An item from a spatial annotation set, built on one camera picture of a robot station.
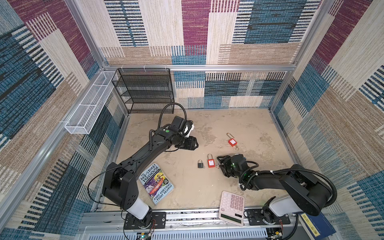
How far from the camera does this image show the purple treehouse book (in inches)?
31.9

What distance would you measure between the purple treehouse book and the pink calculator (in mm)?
275

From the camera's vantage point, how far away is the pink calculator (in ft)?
2.37
